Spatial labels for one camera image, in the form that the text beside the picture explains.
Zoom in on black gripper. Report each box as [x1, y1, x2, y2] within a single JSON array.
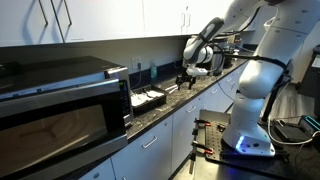
[[175, 74, 197, 91]]

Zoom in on white plastic utensil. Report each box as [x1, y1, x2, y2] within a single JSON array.
[[147, 88, 165, 99], [130, 91, 149, 107]]

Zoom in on green soap bottle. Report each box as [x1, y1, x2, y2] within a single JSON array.
[[150, 61, 159, 80]]

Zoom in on black silver coffee machine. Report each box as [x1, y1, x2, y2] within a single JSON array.
[[209, 33, 236, 77]]

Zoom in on black cutlery tray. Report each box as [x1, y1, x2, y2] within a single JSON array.
[[129, 84, 168, 116]]

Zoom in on orange black clamp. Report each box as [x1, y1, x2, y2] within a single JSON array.
[[190, 140, 215, 156], [194, 117, 213, 128]]

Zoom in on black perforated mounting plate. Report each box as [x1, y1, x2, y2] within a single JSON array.
[[193, 108, 320, 180]]

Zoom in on white lower cabinets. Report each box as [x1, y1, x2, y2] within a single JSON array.
[[78, 63, 248, 180]]

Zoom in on white cabinets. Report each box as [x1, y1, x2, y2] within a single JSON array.
[[78, 63, 248, 180], [0, 0, 234, 48]]

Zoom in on white plastic rack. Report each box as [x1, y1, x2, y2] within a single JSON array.
[[262, 14, 280, 33]]

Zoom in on white upper cabinets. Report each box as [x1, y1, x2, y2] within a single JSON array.
[[0, 0, 234, 48]]

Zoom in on black floor box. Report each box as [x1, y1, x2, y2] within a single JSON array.
[[273, 119, 312, 143]]

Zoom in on black bin white label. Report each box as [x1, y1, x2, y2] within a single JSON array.
[[297, 44, 320, 98]]

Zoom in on stainless black microwave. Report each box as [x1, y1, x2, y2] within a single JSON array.
[[0, 54, 135, 180]]

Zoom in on teal edged black device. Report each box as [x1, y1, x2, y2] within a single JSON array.
[[298, 114, 320, 135]]

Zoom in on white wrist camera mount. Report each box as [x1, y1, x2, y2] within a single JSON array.
[[185, 66, 210, 77]]

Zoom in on black power cord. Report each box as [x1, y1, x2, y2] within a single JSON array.
[[132, 61, 143, 90]]

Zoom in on white wall outlet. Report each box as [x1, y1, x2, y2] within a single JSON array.
[[131, 56, 142, 70]]

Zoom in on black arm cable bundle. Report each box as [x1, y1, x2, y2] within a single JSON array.
[[199, 6, 293, 91]]

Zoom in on black camera stand pole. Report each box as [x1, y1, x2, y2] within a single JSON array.
[[261, 79, 285, 123]]

